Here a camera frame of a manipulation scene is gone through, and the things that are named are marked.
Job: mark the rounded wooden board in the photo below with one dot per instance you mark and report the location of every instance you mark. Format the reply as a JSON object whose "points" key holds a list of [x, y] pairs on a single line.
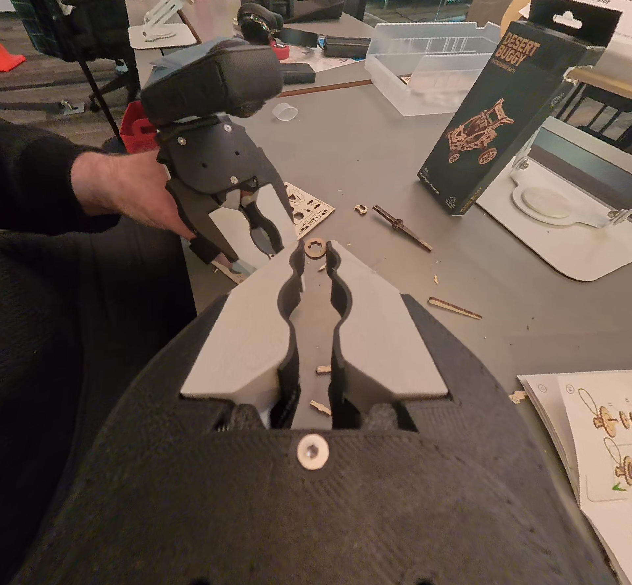
{"points": [[518, 12]]}

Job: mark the dark plaid cloth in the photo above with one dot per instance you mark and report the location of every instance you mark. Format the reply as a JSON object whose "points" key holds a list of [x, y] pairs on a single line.
{"points": [[29, 2]]}

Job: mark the orange traffic cone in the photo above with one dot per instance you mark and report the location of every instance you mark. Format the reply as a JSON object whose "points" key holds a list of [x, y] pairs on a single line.
{"points": [[12, 59]]}

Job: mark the instruction booklet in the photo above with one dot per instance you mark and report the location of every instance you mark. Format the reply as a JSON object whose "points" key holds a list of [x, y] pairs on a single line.
{"points": [[568, 422]]}

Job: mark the grey plastic panel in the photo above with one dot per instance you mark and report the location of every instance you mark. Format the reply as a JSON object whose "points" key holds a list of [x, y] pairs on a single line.
{"points": [[173, 56]]}

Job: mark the red plastic canister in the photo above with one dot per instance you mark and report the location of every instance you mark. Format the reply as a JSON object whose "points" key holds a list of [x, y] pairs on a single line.
{"points": [[136, 128]]}

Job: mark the person's left hand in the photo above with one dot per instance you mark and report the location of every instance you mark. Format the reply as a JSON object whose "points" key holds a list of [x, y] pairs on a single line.
{"points": [[128, 185]]}

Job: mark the short wooden strip scrap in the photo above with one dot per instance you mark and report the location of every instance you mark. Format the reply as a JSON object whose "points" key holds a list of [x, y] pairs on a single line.
{"points": [[454, 308]]}

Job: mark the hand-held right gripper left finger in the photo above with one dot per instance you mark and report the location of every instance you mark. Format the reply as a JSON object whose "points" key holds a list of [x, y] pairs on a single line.
{"points": [[247, 343]]}

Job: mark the hooked wooden flake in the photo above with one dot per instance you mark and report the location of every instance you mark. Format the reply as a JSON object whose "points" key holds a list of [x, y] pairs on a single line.
{"points": [[321, 407]]}

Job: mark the dark model kit box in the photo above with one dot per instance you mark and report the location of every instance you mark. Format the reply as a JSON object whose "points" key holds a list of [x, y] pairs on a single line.
{"points": [[518, 81]]}

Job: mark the person's left forearm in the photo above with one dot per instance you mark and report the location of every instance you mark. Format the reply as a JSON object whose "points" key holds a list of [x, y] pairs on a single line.
{"points": [[39, 175]]}

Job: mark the person's black clothing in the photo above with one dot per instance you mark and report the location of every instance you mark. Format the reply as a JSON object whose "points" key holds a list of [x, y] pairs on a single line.
{"points": [[74, 397]]}

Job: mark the black pouch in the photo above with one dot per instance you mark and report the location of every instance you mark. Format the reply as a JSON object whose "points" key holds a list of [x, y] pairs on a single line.
{"points": [[345, 46]]}

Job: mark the wooden parts sheet round holes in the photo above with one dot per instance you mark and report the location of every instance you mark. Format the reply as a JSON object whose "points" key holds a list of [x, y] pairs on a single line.
{"points": [[328, 209]]}

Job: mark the black red headphones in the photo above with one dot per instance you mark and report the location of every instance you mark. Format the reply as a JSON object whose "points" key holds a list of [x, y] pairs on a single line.
{"points": [[259, 19]]}

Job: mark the small scalloped wooden part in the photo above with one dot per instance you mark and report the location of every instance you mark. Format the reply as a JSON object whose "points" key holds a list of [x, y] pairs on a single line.
{"points": [[517, 396]]}

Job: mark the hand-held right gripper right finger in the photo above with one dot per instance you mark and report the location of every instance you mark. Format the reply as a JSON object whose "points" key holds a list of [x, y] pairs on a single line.
{"points": [[390, 343]]}

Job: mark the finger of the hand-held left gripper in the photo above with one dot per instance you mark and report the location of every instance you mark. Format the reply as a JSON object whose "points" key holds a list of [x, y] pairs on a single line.
{"points": [[274, 209], [227, 229]]}

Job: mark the long wooden frame strip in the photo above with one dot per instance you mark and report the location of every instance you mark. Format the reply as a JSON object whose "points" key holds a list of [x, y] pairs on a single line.
{"points": [[402, 228]]}

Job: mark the clear plastic bin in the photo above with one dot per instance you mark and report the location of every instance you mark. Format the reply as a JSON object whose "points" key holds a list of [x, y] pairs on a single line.
{"points": [[395, 76]]}

